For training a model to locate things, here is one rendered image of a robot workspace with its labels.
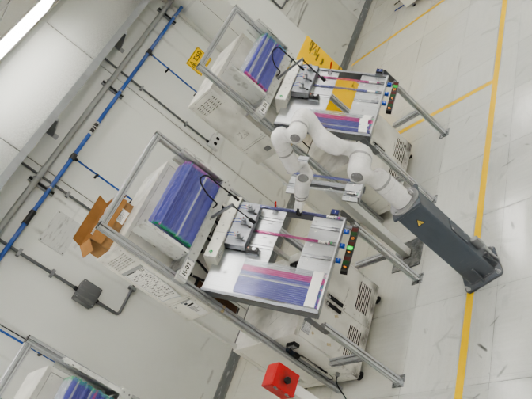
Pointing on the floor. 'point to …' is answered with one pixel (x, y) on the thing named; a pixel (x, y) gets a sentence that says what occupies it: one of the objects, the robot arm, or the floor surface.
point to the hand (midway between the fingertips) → (299, 212)
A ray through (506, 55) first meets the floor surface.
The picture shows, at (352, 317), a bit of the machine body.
